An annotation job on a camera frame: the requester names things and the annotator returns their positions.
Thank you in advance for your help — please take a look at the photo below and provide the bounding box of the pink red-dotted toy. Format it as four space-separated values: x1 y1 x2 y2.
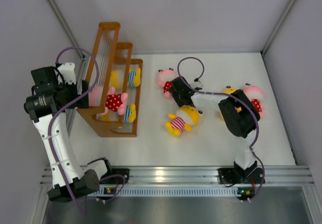
157 68 178 99
244 83 266 118

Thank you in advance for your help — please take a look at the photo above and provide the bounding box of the yellow pink-striped toy front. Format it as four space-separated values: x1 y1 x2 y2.
165 105 203 136

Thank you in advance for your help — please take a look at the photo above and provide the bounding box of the yellow pink-striped toy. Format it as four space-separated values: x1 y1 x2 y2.
222 86 242 113
165 105 203 136

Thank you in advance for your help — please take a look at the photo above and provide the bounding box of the yellow blue-striped toy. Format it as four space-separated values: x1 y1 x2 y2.
109 67 142 89
100 103 138 124

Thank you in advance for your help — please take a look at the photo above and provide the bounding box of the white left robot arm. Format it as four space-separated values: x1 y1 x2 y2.
24 62 114 202

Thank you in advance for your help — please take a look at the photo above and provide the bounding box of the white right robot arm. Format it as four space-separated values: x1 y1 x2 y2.
166 77 265 187

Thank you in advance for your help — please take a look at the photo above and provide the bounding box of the pink toy on shelf front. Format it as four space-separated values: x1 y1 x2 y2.
89 87 128 116

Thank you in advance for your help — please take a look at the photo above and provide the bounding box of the wooden tiered shelf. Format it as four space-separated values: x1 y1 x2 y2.
78 22 143 137

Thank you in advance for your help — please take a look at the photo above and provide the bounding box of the yellow blue-striped toy on shelf front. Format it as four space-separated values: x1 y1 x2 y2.
100 103 138 124

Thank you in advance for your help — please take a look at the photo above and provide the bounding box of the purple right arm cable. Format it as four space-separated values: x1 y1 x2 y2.
177 56 266 202

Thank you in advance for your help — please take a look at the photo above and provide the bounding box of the left aluminium frame post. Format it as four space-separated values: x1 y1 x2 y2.
37 0 88 58

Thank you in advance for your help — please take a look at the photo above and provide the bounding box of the aluminium frame post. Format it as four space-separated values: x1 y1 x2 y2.
260 0 310 56
37 0 88 58

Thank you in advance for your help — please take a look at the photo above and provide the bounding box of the black left mount plate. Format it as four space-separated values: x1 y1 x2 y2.
100 168 130 185

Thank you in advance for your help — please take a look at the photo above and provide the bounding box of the black mount plate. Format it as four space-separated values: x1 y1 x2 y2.
218 167 265 185
100 168 130 185

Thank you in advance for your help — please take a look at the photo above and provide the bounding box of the black right mount plate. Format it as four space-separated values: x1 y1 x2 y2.
218 167 265 185

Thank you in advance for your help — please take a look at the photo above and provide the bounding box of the white slotted cable duct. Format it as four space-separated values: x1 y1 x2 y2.
89 186 250 198

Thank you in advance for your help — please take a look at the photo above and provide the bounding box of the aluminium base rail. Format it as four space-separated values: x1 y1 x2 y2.
40 165 315 187

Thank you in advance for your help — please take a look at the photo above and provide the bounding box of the right aluminium frame post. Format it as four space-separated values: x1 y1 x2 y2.
260 0 310 56

